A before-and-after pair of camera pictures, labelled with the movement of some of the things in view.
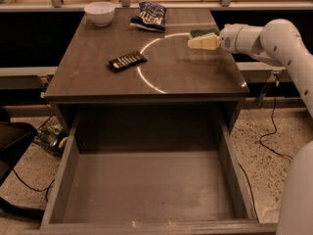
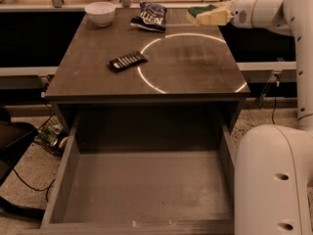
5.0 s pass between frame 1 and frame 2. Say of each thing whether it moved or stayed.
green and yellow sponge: moved
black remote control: stayed
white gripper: moved
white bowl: stayed
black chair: stayed
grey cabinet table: stayed
